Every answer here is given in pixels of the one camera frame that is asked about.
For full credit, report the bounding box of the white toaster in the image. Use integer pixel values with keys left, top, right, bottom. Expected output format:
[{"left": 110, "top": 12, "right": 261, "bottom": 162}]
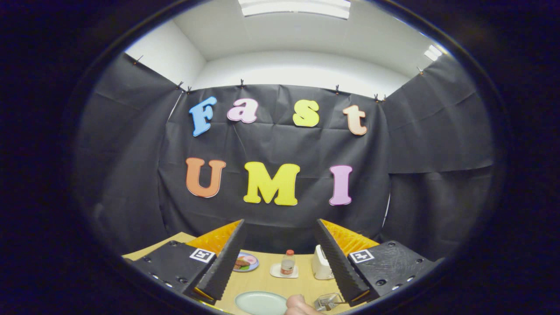
[{"left": 311, "top": 245, "right": 335, "bottom": 280}]

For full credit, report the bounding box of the blue plate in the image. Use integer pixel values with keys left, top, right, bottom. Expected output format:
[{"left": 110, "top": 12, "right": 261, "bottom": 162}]
[{"left": 232, "top": 252, "right": 259, "bottom": 273}]

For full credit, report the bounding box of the row of small clips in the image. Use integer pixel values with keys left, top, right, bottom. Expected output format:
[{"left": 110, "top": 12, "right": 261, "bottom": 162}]
[{"left": 133, "top": 55, "right": 424, "bottom": 103}]

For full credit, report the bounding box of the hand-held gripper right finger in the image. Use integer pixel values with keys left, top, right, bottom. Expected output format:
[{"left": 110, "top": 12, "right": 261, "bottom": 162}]
[{"left": 313, "top": 218, "right": 438, "bottom": 307}]

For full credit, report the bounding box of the small ceiling light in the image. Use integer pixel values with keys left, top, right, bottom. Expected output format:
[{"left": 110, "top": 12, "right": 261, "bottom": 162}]
[{"left": 423, "top": 44, "right": 443, "bottom": 62}]

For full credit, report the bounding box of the metal wire basket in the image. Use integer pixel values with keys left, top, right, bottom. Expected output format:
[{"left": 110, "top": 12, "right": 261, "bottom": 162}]
[{"left": 314, "top": 293, "right": 346, "bottom": 312}]

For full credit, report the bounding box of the pale green plate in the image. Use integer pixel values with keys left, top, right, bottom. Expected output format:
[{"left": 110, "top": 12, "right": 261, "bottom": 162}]
[{"left": 234, "top": 291, "right": 288, "bottom": 315}]

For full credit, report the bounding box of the white square coaster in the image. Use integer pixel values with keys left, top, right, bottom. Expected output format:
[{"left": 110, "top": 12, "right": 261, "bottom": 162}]
[{"left": 269, "top": 262, "right": 299, "bottom": 279}]

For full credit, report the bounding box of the clear water bottle red cap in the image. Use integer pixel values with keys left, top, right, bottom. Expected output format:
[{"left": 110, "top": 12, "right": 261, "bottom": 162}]
[{"left": 280, "top": 249, "right": 296, "bottom": 277}]

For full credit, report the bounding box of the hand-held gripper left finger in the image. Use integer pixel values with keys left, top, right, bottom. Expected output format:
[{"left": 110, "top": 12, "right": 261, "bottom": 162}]
[{"left": 129, "top": 219, "right": 247, "bottom": 305}]

